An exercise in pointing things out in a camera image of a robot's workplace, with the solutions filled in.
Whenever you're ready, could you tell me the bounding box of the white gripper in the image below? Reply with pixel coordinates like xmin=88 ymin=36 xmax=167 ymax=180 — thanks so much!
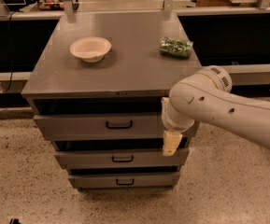
xmin=161 ymin=97 xmax=194 ymax=157

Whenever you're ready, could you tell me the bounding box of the grey top drawer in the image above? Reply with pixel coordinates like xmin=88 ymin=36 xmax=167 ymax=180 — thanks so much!
xmin=34 ymin=112 xmax=164 ymax=141

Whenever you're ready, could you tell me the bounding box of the grey drawer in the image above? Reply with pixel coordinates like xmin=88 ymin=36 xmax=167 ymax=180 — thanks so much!
xmin=68 ymin=172 xmax=180 ymax=189
xmin=34 ymin=112 xmax=164 ymax=141
xmin=55 ymin=148 xmax=189 ymax=170

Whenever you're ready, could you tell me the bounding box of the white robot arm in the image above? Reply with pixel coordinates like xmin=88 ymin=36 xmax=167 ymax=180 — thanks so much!
xmin=162 ymin=65 xmax=270 ymax=156

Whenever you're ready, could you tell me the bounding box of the grey middle drawer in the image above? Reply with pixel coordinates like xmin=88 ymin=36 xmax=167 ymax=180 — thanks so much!
xmin=55 ymin=148 xmax=189 ymax=170

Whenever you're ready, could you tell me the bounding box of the grey bottom drawer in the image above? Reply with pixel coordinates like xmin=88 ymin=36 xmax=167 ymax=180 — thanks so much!
xmin=68 ymin=172 xmax=180 ymax=189

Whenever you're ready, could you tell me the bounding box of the grey metal drawer cabinet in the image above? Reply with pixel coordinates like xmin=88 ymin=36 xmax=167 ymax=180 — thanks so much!
xmin=21 ymin=10 xmax=212 ymax=192

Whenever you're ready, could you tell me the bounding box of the green snack bag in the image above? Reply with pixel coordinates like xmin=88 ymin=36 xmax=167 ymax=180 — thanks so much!
xmin=160 ymin=36 xmax=193 ymax=58

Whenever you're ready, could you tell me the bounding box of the white paper bowl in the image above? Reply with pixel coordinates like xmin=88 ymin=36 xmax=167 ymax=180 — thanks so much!
xmin=70 ymin=36 xmax=112 ymax=63

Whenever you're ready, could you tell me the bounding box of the black hanging cable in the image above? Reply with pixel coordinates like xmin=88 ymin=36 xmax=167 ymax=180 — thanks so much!
xmin=3 ymin=10 xmax=17 ymax=93

